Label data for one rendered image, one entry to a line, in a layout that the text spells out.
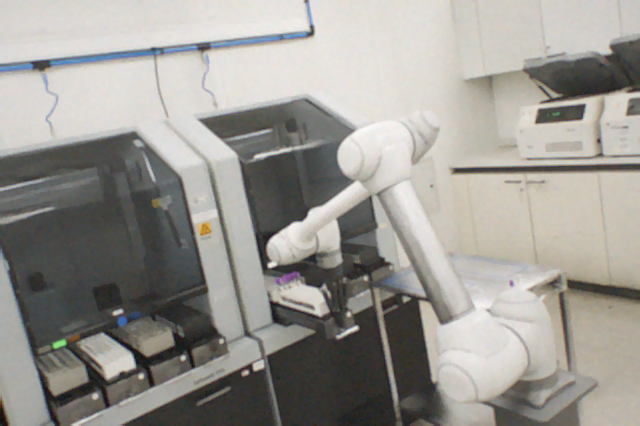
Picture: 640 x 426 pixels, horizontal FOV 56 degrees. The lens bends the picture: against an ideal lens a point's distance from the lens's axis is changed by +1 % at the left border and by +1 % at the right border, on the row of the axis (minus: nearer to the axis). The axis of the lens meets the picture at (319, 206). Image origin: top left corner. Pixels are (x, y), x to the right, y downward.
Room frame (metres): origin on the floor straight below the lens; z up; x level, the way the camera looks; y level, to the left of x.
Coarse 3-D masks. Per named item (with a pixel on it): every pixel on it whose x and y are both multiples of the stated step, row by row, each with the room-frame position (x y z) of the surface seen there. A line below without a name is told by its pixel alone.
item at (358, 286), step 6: (348, 276) 2.53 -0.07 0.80; (354, 276) 2.47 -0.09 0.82; (360, 276) 2.48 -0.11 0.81; (366, 276) 2.49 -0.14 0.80; (354, 282) 2.45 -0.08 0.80; (360, 282) 2.47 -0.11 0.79; (366, 282) 2.49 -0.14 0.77; (354, 288) 2.45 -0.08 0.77; (360, 288) 2.47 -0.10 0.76; (366, 288) 2.49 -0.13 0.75; (354, 294) 2.45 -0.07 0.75; (360, 294) 2.41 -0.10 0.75; (366, 294) 2.43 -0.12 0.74
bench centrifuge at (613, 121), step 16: (624, 48) 3.65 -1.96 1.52; (624, 64) 3.77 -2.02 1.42; (608, 96) 3.63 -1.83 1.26; (624, 96) 3.53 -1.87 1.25; (608, 112) 3.57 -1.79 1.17; (624, 112) 3.48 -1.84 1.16; (608, 128) 3.55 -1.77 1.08; (624, 128) 3.47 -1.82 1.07; (608, 144) 3.55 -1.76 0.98; (624, 144) 3.48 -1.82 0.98
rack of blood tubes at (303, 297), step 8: (288, 288) 2.32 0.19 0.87; (296, 288) 2.31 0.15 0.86; (304, 288) 2.29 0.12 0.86; (312, 288) 2.27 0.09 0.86; (280, 296) 2.30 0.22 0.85; (288, 296) 2.25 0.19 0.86; (296, 296) 2.21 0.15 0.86; (304, 296) 2.19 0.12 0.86; (312, 296) 2.17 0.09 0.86; (320, 296) 2.16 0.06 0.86; (288, 304) 2.26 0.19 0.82; (296, 304) 2.23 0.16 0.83; (304, 304) 2.25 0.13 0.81; (312, 304) 2.12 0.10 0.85; (320, 304) 2.08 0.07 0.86; (312, 312) 2.12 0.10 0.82; (320, 312) 2.08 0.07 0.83
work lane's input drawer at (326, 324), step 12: (276, 312) 2.31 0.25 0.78; (288, 312) 2.23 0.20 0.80; (300, 312) 2.18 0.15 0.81; (348, 312) 2.11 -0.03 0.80; (300, 324) 2.17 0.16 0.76; (312, 324) 2.10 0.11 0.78; (324, 324) 2.04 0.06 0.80; (336, 324) 2.07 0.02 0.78; (348, 324) 2.10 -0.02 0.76; (336, 336) 2.02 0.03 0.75
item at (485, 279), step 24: (456, 264) 2.36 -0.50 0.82; (480, 264) 2.30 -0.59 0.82; (504, 264) 2.25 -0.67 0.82; (528, 264) 2.19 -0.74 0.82; (384, 288) 2.25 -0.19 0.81; (408, 288) 2.18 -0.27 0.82; (480, 288) 2.04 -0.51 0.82; (504, 288) 2.00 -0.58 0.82; (528, 288) 1.96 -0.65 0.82; (384, 336) 2.33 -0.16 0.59; (384, 360) 2.33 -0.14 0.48; (576, 360) 2.08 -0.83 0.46; (432, 384) 2.43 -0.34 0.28; (408, 408) 2.28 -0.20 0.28; (432, 408) 2.24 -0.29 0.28; (456, 408) 2.21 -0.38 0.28; (480, 408) 2.18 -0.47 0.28; (576, 408) 2.07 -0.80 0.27
